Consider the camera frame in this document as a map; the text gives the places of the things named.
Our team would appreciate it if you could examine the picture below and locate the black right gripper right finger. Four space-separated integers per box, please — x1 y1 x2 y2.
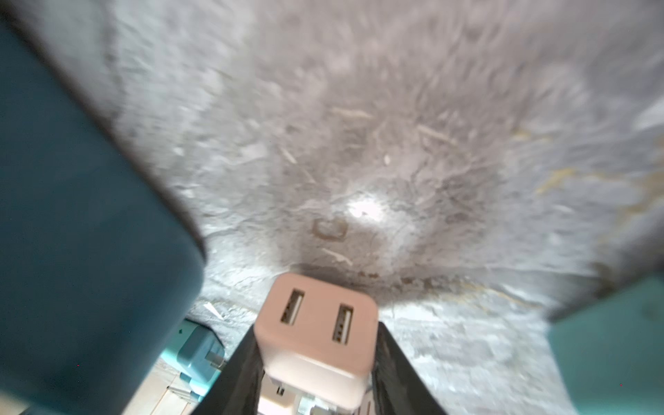
372 322 448 415

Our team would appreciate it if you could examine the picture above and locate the dark teal plastic bin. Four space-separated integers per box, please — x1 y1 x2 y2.
1 22 204 414

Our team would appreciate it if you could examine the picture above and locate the pink plug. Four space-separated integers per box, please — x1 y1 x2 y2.
253 273 379 412

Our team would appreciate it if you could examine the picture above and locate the teal plug upper centre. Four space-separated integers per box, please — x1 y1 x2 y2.
160 319 226 403

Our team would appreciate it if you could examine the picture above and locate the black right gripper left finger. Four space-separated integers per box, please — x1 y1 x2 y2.
193 326 265 415

